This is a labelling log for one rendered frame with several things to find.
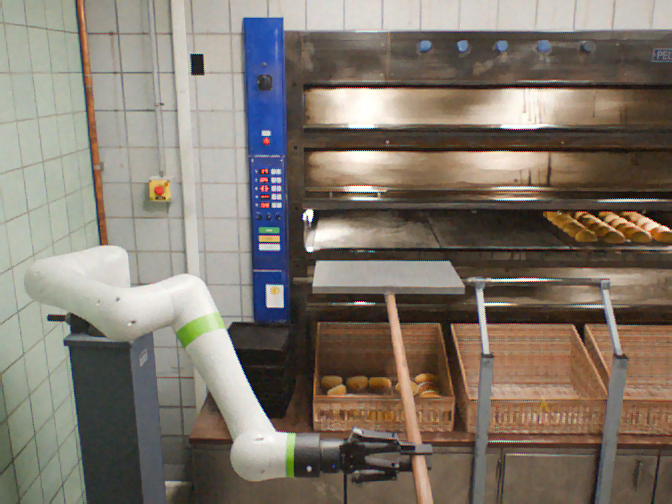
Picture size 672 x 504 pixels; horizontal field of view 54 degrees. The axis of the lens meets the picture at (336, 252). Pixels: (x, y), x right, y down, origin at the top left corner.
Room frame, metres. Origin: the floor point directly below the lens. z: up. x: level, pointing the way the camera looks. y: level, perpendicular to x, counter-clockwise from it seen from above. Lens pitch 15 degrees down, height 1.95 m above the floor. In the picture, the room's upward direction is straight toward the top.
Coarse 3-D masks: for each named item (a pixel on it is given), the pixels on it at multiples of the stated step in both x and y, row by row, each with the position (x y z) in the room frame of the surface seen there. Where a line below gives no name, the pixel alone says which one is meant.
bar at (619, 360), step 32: (480, 288) 2.40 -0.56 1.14; (608, 288) 2.39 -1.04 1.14; (480, 320) 2.31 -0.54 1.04; (608, 320) 2.31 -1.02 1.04; (480, 352) 2.22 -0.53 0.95; (480, 384) 2.19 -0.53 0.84; (480, 416) 2.18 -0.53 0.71; (608, 416) 2.19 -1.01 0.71; (480, 448) 2.18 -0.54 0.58; (608, 448) 2.17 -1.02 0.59; (480, 480) 2.18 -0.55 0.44; (608, 480) 2.17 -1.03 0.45
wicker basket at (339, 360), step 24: (336, 336) 2.75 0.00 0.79; (360, 336) 2.75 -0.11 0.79; (384, 336) 2.75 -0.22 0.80; (408, 336) 2.75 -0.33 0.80; (432, 336) 2.74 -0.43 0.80; (336, 360) 2.72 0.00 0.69; (360, 360) 2.72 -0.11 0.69; (384, 360) 2.72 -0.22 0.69; (408, 360) 2.72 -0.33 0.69; (336, 408) 2.30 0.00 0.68; (360, 408) 2.30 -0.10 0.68; (384, 408) 2.30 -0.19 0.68; (432, 408) 2.30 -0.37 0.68
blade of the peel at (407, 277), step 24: (336, 264) 2.57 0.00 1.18; (360, 264) 2.57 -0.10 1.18; (384, 264) 2.57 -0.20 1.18; (408, 264) 2.57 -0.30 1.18; (432, 264) 2.57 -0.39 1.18; (312, 288) 2.26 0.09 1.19; (336, 288) 2.26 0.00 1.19; (360, 288) 2.26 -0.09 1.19; (408, 288) 2.26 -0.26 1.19; (432, 288) 2.26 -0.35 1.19; (456, 288) 2.25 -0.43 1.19
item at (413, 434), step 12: (396, 312) 2.02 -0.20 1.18; (396, 324) 1.92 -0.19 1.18; (396, 336) 1.83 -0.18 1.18; (396, 348) 1.75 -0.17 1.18; (396, 360) 1.69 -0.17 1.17; (408, 384) 1.54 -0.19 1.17; (408, 396) 1.48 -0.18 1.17; (408, 408) 1.43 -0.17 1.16; (408, 420) 1.38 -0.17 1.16; (408, 432) 1.33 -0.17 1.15; (420, 456) 1.24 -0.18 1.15; (420, 468) 1.19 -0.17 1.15; (420, 480) 1.16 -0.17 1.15; (420, 492) 1.12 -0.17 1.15
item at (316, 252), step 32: (320, 256) 2.80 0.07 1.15; (352, 256) 2.80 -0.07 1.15; (384, 256) 2.79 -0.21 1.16; (416, 256) 2.79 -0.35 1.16; (448, 256) 2.79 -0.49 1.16; (480, 256) 2.78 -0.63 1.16; (512, 256) 2.78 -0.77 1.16; (544, 256) 2.78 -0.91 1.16; (576, 256) 2.77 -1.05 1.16; (608, 256) 2.77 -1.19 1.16; (640, 256) 2.77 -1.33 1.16
